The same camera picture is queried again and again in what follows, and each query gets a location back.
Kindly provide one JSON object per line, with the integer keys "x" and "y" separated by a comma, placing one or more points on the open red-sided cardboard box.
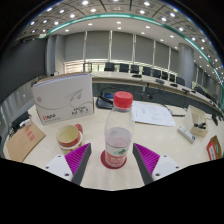
{"x": 213, "y": 149}

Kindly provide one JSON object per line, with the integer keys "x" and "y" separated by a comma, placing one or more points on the red and white mug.
{"x": 69, "y": 136}

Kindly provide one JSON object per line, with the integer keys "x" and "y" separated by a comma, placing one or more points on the clear red-capped water bottle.
{"x": 118, "y": 140}

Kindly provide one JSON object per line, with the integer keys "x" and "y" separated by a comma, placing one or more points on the white printer paper box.
{"x": 61, "y": 98}

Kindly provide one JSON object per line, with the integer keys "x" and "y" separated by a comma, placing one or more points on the long curved conference desk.
{"x": 113, "y": 77}

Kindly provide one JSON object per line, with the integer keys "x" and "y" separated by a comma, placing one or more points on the black desk phone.
{"x": 104, "y": 102}

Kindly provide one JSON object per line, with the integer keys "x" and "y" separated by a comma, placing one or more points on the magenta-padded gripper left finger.
{"x": 79, "y": 158}

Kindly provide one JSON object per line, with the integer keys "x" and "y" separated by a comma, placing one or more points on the white power strip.
{"x": 186, "y": 134}

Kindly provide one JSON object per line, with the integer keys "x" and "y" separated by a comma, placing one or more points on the row of black office chairs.
{"x": 124, "y": 67}

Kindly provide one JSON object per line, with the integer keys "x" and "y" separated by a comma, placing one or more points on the small open white box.
{"x": 194, "y": 116}

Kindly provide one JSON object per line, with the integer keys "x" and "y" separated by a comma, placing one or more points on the white printed paper sheets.
{"x": 153, "y": 114}

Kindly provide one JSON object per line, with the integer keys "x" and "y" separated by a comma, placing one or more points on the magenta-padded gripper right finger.
{"x": 146, "y": 158}

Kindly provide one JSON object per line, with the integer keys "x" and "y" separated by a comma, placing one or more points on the group of ceiling lights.
{"x": 85, "y": 2}

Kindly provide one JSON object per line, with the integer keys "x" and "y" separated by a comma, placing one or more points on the black flat device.
{"x": 20, "y": 121}

